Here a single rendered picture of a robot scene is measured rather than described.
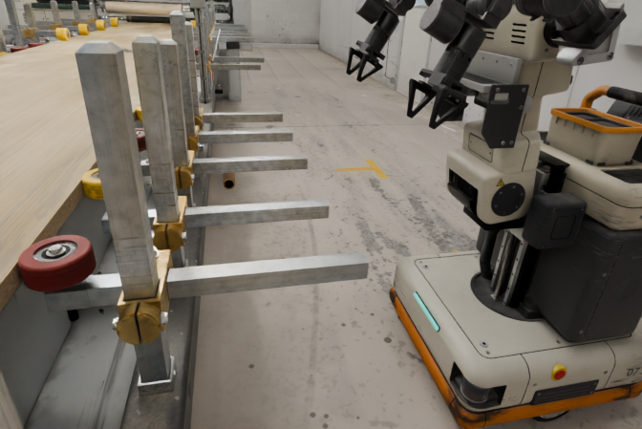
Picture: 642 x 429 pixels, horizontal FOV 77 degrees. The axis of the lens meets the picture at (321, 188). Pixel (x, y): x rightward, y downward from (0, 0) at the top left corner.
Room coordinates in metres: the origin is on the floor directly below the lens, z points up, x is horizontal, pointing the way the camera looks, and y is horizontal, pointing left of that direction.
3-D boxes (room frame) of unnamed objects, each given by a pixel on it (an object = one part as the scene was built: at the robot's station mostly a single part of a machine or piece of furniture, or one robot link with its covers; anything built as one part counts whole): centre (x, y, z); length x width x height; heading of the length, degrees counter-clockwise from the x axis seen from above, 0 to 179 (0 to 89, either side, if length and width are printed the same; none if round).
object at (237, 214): (0.71, 0.20, 0.80); 0.43 x 0.03 x 0.04; 103
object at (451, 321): (1.18, -0.70, 0.16); 0.67 x 0.64 x 0.25; 103
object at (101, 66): (0.41, 0.22, 0.92); 0.04 x 0.04 x 0.48; 13
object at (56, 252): (0.42, 0.33, 0.85); 0.08 x 0.08 x 0.11
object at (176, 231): (0.67, 0.28, 0.81); 0.14 x 0.06 x 0.05; 13
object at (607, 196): (1.20, -0.79, 0.59); 0.55 x 0.34 x 0.83; 13
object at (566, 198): (1.08, -0.56, 0.68); 0.28 x 0.27 x 0.25; 13
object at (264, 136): (1.20, 0.31, 0.81); 0.43 x 0.03 x 0.04; 103
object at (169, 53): (0.90, 0.34, 0.88); 0.04 x 0.04 x 0.48; 13
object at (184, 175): (0.92, 0.34, 0.82); 0.14 x 0.06 x 0.05; 13
